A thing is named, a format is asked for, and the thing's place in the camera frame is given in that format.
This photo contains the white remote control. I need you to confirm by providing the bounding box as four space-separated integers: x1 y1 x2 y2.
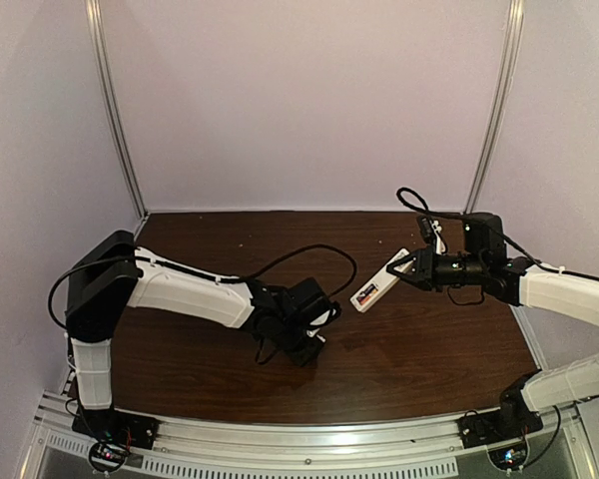
350 248 402 313

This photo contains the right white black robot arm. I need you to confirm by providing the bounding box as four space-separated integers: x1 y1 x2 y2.
386 213 599 434

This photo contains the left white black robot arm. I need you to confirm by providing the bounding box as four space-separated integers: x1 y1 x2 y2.
63 231 340 439

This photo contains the left black camera cable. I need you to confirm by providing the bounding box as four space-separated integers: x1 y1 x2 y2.
48 242 358 330

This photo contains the black camera cable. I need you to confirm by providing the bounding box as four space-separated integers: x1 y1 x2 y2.
396 187 470 221
48 242 358 330

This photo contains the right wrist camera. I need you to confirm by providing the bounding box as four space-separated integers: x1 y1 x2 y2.
416 216 448 255

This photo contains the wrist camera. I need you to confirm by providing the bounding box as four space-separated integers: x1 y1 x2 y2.
305 301 341 337
416 216 448 255

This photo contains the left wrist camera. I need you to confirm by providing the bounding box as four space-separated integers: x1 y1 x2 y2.
305 301 341 337

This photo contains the right black camera cable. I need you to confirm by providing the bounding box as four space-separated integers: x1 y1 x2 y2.
396 187 470 221

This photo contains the front aluminium rail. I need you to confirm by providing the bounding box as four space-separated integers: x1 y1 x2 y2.
16 392 599 478

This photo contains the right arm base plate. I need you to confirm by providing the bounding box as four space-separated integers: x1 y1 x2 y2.
456 409 543 449

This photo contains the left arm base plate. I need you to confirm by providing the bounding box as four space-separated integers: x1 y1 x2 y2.
72 409 160 450

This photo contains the right aluminium frame post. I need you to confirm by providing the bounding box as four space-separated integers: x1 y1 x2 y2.
463 0 525 213

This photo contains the aluminium frame post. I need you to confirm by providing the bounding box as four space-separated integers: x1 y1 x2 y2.
463 0 525 213
85 0 149 221

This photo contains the left aluminium frame post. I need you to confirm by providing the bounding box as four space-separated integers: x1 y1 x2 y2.
85 0 149 221

